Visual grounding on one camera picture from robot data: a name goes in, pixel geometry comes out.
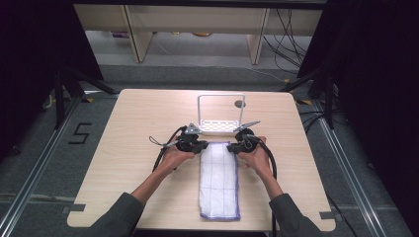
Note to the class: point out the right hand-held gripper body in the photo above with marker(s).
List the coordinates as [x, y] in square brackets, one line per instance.
[247, 143]

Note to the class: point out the yellow round object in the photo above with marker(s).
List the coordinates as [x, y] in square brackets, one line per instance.
[201, 34]

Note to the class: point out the black curtain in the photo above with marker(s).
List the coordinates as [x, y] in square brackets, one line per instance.
[33, 65]
[378, 82]

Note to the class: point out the aluminium floor rail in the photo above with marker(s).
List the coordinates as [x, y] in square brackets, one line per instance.
[349, 171]
[36, 168]

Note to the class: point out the yellow black floor tape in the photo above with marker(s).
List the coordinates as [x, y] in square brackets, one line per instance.
[304, 102]
[87, 99]

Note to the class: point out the dark round table grommet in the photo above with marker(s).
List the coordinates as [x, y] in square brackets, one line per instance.
[239, 104]

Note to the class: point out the beige desk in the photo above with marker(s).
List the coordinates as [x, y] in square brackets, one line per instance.
[141, 39]

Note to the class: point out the person's right hand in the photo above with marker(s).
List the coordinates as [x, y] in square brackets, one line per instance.
[258, 159]

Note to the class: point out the black metal stand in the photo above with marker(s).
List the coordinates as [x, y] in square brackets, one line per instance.
[328, 102]
[60, 98]

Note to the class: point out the person's left hand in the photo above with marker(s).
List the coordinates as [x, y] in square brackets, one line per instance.
[173, 159]

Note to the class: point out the white cloth with purple edge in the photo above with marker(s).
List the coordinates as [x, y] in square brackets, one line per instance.
[219, 181]

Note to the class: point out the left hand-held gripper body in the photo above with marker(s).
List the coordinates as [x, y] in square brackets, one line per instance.
[187, 143]

